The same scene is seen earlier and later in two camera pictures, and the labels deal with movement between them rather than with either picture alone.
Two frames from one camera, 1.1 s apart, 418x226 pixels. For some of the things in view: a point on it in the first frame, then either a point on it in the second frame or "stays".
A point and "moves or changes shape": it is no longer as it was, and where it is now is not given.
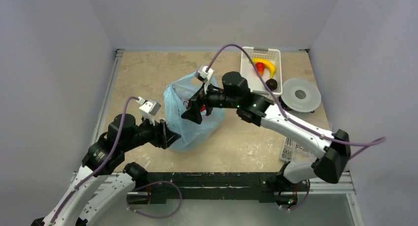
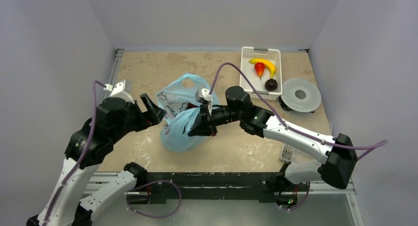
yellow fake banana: x=269 y=64 stays
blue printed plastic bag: x=194 y=136 moves or changes shape
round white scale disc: x=300 y=95 stays
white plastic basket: x=249 y=71 stays
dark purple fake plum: x=272 y=84 stays
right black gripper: x=202 y=100 -> x=211 y=119
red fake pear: x=261 y=67 stays
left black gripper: x=163 y=136 -> x=154 y=116
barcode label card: x=288 y=149 stays
